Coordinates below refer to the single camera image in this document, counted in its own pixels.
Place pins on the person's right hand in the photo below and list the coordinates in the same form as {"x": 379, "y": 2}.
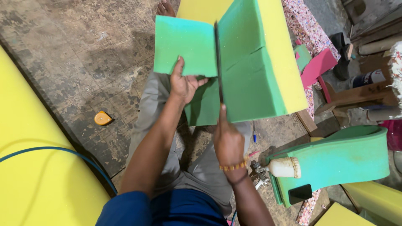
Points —
{"x": 230, "y": 146}

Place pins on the person's left hand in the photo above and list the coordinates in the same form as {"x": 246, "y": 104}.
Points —
{"x": 183, "y": 89}

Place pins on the long black knife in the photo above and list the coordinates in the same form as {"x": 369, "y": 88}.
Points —
{"x": 218, "y": 62}

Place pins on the green and yellow foam block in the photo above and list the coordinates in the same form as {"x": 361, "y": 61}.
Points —
{"x": 248, "y": 62}

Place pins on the blue pen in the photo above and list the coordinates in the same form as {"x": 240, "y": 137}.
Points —
{"x": 254, "y": 133}

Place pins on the person's grey trousers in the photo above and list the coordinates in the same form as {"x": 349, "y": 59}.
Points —
{"x": 201, "y": 169}

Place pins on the spray gun with white cup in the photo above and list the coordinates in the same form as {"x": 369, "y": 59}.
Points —
{"x": 281, "y": 168}

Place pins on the wooden plank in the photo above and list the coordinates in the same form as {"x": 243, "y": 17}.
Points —
{"x": 306, "y": 121}

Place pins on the yellow foam slab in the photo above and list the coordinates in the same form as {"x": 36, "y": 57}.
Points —
{"x": 201, "y": 9}

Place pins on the person's bare foot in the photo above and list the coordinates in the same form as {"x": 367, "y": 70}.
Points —
{"x": 165, "y": 9}

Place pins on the person's blue shirt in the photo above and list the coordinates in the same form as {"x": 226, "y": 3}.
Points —
{"x": 176, "y": 208}

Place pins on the black phone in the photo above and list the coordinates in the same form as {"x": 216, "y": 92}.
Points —
{"x": 300, "y": 194}

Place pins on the orange tape measure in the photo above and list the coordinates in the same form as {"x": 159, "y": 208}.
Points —
{"x": 102, "y": 118}

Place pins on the pink foam strip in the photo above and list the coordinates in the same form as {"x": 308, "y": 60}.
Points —
{"x": 325, "y": 89}

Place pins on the curved green foam piece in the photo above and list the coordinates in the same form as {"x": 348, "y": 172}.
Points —
{"x": 342, "y": 157}

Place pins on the small green foam piece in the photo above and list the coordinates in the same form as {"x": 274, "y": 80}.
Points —
{"x": 303, "y": 56}

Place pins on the pink foam piece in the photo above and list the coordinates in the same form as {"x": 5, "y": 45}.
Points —
{"x": 317, "y": 66}

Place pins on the multicolour rebonded foam sheet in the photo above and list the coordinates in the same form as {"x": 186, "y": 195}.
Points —
{"x": 306, "y": 28}

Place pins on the black shoes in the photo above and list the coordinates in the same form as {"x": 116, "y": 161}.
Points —
{"x": 341, "y": 56}

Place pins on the yellow foam offcuts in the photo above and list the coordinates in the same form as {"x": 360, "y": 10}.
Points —
{"x": 370, "y": 204}

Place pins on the labelled glue can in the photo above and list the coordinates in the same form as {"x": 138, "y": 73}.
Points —
{"x": 367, "y": 79}

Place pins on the large yellow foam sheet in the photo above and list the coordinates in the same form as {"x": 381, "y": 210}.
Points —
{"x": 40, "y": 163}

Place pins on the pink plastic bucket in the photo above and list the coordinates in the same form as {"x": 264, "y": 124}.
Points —
{"x": 392, "y": 135}

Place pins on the cardboard roll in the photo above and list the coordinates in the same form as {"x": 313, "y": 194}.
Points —
{"x": 380, "y": 45}

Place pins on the floral cloth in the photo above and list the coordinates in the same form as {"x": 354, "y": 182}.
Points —
{"x": 396, "y": 72}

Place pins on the pile of wooden boards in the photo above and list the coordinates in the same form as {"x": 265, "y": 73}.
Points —
{"x": 377, "y": 15}

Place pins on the wooden furniture frame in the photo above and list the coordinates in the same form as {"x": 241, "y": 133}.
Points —
{"x": 361, "y": 95}

